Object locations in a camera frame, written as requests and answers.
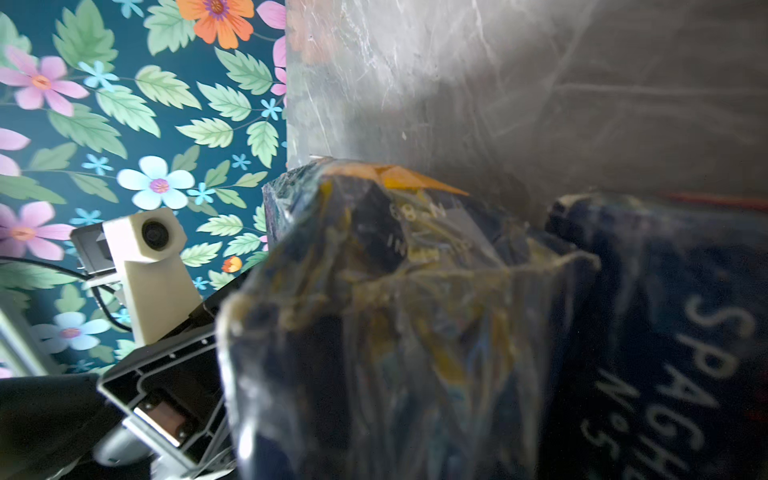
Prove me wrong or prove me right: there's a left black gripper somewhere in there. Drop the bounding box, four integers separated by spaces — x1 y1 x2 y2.
98 272 248 479

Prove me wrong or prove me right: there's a blue Barilla rigatoni bag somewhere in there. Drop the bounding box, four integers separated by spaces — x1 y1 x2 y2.
216 158 600 479

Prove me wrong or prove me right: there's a blue Barilla spaghetti box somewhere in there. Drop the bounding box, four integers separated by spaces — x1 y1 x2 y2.
539 193 767 479

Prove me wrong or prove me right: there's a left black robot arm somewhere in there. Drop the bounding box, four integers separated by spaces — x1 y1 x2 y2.
1 275 246 479

